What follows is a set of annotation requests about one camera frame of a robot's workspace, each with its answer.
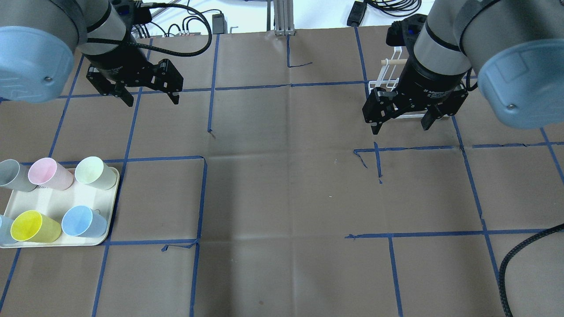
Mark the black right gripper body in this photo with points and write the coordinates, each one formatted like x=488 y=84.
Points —
x=426 y=80

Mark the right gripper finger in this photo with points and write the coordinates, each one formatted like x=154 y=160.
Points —
x=432 y=114
x=377 y=122

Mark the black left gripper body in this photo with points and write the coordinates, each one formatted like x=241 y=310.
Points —
x=118 y=60

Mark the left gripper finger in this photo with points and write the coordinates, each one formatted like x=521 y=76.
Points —
x=173 y=94
x=121 y=92

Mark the pale green cup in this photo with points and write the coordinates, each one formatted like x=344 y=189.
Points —
x=93 y=171

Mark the light blue cup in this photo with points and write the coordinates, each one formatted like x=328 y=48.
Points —
x=5 y=230
x=82 y=221

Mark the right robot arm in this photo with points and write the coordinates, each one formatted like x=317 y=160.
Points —
x=515 y=47

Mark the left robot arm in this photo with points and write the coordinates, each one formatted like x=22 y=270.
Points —
x=39 y=39

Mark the pink cup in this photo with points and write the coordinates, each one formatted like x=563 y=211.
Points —
x=48 y=173

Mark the grey cup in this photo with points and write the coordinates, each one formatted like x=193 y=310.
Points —
x=14 y=175

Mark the yellow cup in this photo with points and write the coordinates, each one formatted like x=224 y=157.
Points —
x=33 y=226

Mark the black power adapter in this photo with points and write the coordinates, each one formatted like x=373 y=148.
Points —
x=219 y=24

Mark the cream serving tray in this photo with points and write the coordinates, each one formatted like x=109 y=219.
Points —
x=55 y=204

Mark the white wire cup rack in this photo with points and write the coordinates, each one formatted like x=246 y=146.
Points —
x=389 y=77

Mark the aluminium frame post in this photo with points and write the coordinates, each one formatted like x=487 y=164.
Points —
x=284 y=18

